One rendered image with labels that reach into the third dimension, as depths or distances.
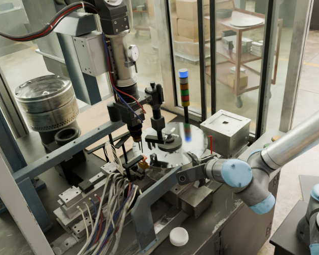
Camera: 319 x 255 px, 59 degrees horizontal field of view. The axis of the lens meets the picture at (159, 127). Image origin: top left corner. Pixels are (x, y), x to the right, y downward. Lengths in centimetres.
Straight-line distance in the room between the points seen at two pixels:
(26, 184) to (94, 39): 59
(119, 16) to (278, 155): 62
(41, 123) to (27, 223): 99
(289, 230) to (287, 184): 127
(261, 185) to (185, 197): 39
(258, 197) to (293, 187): 158
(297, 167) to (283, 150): 173
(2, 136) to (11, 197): 76
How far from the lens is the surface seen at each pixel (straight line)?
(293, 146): 90
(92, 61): 94
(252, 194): 87
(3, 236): 142
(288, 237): 120
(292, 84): 133
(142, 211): 100
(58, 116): 162
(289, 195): 239
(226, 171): 82
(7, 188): 64
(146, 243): 112
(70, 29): 97
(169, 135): 121
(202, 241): 115
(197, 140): 125
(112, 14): 88
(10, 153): 144
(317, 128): 87
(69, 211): 123
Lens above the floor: 169
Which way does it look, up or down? 33 degrees down
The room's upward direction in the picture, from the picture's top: 8 degrees counter-clockwise
